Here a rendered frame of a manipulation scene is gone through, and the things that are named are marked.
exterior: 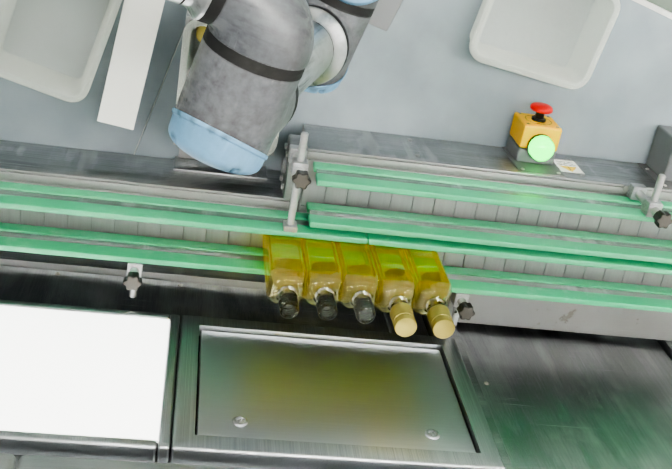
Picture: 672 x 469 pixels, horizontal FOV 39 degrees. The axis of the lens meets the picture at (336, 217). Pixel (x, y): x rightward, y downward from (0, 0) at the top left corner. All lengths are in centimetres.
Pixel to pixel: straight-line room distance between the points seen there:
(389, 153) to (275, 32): 67
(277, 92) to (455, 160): 68
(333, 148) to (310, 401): 43
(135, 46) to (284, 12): 63
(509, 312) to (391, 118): 42
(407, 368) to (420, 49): 55
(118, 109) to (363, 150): 41
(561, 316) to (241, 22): 103
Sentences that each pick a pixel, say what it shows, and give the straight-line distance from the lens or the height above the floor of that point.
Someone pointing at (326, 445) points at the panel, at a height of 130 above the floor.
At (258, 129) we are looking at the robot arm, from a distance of 105.
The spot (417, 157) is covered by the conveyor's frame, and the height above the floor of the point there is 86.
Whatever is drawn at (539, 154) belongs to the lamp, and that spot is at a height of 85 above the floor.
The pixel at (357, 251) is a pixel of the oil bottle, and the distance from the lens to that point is 156.
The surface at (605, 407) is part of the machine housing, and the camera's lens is 171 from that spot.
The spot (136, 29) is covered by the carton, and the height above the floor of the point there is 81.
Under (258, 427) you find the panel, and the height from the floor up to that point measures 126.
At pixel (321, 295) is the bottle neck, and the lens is 144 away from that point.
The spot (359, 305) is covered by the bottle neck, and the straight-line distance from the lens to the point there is 144.
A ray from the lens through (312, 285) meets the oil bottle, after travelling 147.
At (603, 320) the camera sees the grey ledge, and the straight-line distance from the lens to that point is 188.
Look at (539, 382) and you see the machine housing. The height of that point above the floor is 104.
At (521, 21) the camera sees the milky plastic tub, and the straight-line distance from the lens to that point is 173.
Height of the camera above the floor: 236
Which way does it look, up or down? 64 degrees down
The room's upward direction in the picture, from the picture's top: 166 degrees clockwise
